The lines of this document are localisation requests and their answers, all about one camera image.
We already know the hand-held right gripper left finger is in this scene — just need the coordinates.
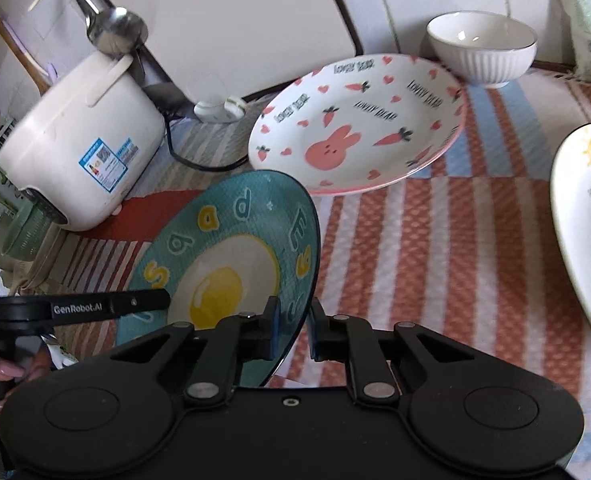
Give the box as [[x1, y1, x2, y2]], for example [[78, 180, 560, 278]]
[[108, 296, 283, 408]]

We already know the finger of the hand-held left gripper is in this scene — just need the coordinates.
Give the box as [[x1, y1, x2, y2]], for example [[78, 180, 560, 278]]
[[50, 288, 172, 319]]

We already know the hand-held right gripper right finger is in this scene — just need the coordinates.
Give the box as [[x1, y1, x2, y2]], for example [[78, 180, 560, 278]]
[[309, 299, 476, 408]]

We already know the teal egg print plate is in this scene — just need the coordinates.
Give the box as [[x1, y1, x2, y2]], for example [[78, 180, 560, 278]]
[[115, 170, 321, 388]]

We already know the white ribbed bowl dark rim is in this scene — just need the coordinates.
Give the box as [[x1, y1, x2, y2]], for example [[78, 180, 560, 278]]
[[427, 11, 539, 90]]

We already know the person's left hand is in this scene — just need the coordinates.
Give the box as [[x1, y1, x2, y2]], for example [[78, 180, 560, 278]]
[[0, 347, 51, 431]]

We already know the green glass jar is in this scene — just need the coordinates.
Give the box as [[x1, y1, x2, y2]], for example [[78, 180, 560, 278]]
[[0, 200, 63, 291]]

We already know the striped table cloth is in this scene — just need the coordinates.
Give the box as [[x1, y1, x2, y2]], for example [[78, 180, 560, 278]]
[[40, 67, 591, 480]]

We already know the white rice cooker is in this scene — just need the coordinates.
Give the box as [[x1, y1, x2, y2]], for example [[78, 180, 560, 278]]
[[0, 50, 167, 232]]

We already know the pink bunny print plate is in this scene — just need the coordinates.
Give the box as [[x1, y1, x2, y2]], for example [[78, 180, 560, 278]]
[[248, 52, 469, 197]]

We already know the white power plug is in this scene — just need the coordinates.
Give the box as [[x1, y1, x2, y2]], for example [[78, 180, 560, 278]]
[[194, 95, 248, 123]]

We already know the wooden spatula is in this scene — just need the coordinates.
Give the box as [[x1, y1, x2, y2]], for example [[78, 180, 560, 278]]
[[0, 17, 51, 96]]

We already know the metal ladle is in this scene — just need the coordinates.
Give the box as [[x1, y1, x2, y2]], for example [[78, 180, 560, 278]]
[[50, 0, 148, 56]]

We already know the white sun print plate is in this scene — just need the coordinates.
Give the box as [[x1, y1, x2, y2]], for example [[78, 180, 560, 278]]
[[549, 121, 591, 361]]

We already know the white board black edge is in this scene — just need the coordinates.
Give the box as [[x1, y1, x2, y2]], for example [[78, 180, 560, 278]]
[[60, 0, 365, 111]]

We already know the black power cable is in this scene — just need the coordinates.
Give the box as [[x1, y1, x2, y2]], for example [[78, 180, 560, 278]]
[[162, 110, 251, 171]]

